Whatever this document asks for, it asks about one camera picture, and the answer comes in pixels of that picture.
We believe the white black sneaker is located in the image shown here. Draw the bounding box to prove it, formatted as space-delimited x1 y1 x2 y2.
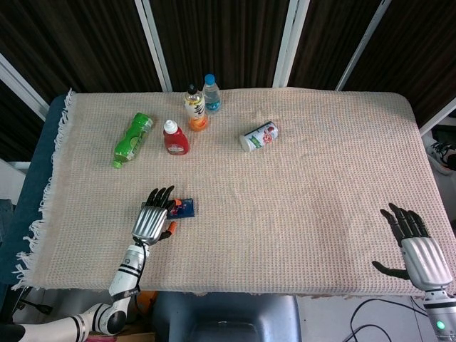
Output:
429 140 456 175

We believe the orange object under table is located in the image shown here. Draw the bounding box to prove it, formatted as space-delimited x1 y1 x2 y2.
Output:
137 291 158 311

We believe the white partition frame post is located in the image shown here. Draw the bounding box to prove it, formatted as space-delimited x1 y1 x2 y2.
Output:
335 0 393 92
0 53 50 112
134 0 173 93
272 0 311 88
419 106 456 137

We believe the blue table pad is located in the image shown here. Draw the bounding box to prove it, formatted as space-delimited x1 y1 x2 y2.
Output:
0 94 68 286

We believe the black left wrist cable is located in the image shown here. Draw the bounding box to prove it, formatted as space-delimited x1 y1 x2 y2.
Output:
133 241 147 296

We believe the green drink bottle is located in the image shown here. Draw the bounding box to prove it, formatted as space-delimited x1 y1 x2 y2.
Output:
112 112 154 169

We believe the white printed drink can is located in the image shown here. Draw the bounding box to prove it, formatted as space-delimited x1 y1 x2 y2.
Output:
239 121 279 153

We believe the clear water bottle blue cap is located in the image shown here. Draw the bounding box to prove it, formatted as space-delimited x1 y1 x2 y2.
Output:
202 73 222 115

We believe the red ketchup squeeze bottle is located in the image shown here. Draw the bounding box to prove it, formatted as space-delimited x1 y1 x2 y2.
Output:
162 119 191 157

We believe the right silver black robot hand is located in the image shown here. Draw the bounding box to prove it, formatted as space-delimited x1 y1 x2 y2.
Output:
371 202 454 294

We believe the beige waffle fringed tablecloth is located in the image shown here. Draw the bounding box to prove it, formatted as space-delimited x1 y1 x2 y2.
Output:
10 87 456 299

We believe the orange drink bottle black cap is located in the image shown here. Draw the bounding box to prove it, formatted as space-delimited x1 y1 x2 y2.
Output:
184 83 209 132

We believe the black plug cable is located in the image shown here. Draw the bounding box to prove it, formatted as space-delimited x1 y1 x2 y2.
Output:
12 286 54 316

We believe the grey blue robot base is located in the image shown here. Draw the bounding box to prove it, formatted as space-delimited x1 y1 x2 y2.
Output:
151 291 302 342

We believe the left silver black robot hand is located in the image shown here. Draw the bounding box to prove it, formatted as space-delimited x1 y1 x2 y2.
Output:
131 185 178 247

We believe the black floor cable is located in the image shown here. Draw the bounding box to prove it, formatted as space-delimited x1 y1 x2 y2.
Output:
341 297 428 342

